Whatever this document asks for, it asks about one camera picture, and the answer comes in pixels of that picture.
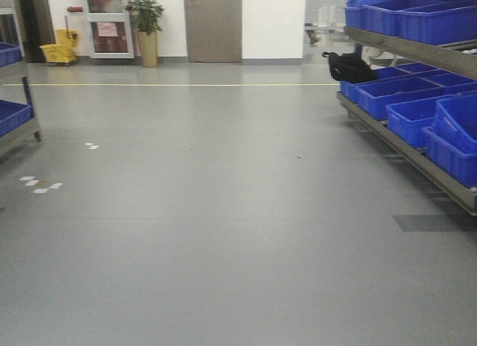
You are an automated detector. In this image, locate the steel shelf rack right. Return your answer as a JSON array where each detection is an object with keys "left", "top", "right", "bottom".
[{"left": 335, "top": 25, "right": 477, "bottom": 216}]

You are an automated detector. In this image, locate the steel shelf rack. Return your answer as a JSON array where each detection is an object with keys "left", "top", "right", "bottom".
[
  {"left": 335, "top": 25, "right": 477, "bottom": 216},
  {"left": 1, "top": 0, "right": 42, "bottom": 154}
]

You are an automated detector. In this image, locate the steel shelf rack left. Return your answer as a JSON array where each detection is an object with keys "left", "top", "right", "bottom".
[{"left": 1, "top": 0, "right": 42, "bottom": 154}]

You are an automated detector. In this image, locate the black backpack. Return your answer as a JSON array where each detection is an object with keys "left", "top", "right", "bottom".
[{"left": 322, "top": 51, "right": 378, "bottom": 84}]

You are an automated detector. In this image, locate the grey door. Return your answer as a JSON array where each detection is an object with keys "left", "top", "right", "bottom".
[{"left": 184, "top": 0, "right": 242, "bottom": 63}]

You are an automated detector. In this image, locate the potted green plant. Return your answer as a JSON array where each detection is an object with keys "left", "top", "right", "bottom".
[{"left": 125, "top": 0, "right": 165, "bottom": 68}]

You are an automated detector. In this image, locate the blue bin upper rear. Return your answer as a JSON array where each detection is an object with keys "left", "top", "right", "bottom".
[{"left": 343, "top": 0, "right": 448, "bottom": 37}]

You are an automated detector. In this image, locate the glass cabinet door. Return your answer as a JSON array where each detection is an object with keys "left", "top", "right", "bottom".
[{"left": 84, "top": 0, "right": 134, "bottom": 59}]

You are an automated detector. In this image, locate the yellow mop bucket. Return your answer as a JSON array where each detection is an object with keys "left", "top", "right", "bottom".
[{"left": 40, "top": 29, "right": 79, "bottom": 65}]

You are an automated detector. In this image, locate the blue bin front lower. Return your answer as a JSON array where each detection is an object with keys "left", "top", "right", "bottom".
[{"left": 423, "top": 127, "right": 476, "bottom": 188}]

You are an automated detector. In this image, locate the blue bin tilted stacked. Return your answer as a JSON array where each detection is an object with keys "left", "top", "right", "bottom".
[{"left": 432, "top": 95, "right": 476, "bottom": 154}]

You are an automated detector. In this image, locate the blue bin left lower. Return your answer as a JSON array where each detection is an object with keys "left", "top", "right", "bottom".
[{"left": 0, "top": 100, "right": 32, "bottom": 136}]

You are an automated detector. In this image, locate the blue bin left upper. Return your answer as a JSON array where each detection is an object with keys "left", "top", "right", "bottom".
[{"left": 0, "top": 42, "right": 22, "bottom": 67}]

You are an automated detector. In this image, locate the blue bin upper front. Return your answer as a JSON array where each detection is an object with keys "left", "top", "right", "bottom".
[{"left": 397, "top": 0, "right": 476, "bottom": 45}]

